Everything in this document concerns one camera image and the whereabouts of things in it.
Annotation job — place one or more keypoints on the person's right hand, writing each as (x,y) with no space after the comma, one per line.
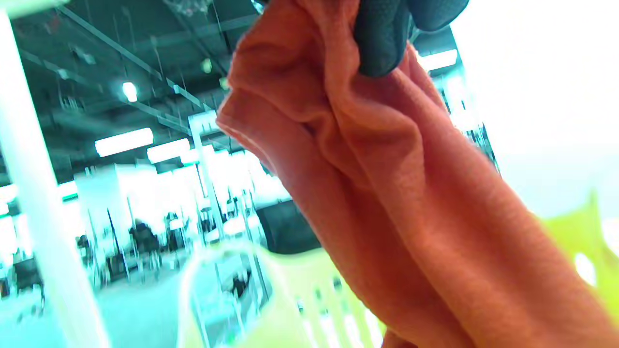
(382,34)

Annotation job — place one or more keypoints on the red towel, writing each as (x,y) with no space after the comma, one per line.
(411,193)

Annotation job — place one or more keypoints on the white pillar with sign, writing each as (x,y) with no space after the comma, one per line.
(203,159)

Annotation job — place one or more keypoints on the yellow plastic basket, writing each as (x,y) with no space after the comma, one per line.
(290,290)

